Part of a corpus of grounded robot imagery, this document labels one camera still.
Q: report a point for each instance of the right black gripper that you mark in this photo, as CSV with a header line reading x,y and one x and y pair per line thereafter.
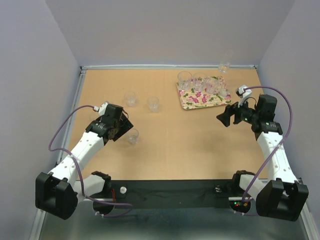
x,y
230,110

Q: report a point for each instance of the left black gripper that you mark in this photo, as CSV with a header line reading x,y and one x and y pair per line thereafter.
x,y
126,125

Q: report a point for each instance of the tall stemmed wine glass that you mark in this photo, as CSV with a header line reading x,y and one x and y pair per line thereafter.
x,y
225,62

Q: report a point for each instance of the large clear tumbler glass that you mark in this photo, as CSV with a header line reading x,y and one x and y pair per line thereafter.
x,y
184,80

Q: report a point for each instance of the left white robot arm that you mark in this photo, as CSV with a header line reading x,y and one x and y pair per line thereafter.
x,y
59,191

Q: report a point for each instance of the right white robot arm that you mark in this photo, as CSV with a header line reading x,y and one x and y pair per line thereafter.
x,y
282,197

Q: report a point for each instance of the floral patterned tray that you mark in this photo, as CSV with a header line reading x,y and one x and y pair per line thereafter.
x,y
190,99

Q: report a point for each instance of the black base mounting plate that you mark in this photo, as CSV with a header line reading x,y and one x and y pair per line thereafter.
x,y
174,194

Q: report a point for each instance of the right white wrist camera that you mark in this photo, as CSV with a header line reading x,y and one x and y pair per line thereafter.
x,y
243,93

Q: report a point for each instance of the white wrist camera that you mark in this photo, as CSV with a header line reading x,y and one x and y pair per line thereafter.
x,y
243,93
101,109

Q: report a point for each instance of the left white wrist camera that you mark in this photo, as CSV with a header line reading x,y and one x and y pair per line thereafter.
x,y
101,109

